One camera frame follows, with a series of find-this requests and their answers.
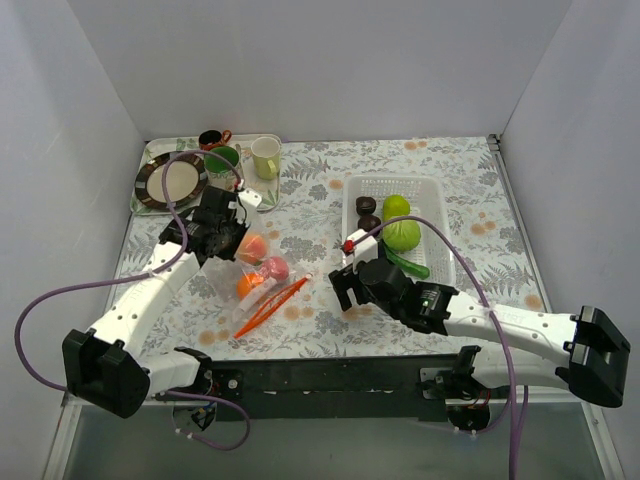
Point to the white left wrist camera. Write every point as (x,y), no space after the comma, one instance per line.
(247,203)

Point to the pale yellow mug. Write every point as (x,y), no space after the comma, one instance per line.
(265,152)

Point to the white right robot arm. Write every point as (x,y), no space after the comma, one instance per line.
(584,353)

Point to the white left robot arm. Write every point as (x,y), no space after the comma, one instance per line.
(103,364)

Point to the clear zip top bag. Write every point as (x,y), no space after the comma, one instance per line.
(264,301)

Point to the small brown orange cup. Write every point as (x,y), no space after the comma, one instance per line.
(211,139)

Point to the fake red apple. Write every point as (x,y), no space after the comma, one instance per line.
(275,267)

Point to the fake red peach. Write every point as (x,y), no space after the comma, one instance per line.
(252,249)

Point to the fake green cucumber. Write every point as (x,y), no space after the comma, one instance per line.
(419,271)

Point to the floral serving tray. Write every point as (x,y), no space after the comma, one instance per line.
(268,189)

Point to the green floral mug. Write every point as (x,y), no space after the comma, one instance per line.
(222,166)

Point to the floral tablecloth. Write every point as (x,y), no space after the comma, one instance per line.
(306,227)

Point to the fake dark purple plum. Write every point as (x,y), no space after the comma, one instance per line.
(365,205)

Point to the fake green lime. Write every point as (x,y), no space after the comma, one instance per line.
(394,206)

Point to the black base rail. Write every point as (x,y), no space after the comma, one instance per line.
(429,388)

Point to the fake orange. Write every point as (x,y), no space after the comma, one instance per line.
(247,283)

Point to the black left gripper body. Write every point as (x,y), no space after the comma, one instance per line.
(232,239)

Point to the brown striped plate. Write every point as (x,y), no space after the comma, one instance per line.
(185,180)

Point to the fake green cabbage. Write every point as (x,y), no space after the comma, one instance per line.
(402,236)

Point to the white plastic basket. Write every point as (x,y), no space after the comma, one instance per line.
(426,200)

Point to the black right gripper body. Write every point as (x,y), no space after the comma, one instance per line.
(344,285)

